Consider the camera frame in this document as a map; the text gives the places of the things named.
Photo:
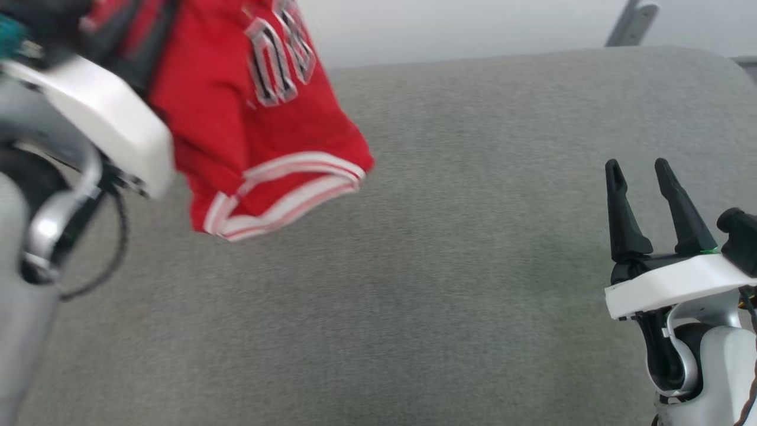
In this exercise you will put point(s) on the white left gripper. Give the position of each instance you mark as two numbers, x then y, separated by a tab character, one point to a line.
112	118

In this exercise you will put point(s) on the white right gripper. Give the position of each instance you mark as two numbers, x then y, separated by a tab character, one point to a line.
662	287

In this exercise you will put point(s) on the red white sports jersey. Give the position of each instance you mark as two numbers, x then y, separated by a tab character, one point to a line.
213	106

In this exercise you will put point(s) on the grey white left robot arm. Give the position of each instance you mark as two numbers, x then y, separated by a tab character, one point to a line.
18	331

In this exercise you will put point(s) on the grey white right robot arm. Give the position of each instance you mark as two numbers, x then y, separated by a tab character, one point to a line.
724	367

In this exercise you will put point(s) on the grey fabric sofa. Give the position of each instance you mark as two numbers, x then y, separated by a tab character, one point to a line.
443	266

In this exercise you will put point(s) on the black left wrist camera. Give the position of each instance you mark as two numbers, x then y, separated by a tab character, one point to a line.
41	23

